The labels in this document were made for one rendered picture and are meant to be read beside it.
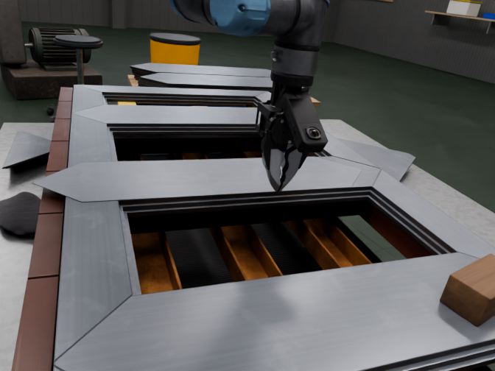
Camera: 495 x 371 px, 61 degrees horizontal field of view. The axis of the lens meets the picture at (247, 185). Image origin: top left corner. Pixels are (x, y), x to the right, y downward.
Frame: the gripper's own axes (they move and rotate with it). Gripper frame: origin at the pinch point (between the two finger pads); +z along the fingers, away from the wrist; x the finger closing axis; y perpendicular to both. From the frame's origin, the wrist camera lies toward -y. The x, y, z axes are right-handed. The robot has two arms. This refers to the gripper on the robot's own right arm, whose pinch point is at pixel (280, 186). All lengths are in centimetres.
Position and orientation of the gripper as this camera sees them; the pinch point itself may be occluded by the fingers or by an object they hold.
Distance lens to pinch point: 76.9
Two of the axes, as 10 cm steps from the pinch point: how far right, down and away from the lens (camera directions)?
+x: -9.4, 0.5, -3.4
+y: -3.2, -4.4, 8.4
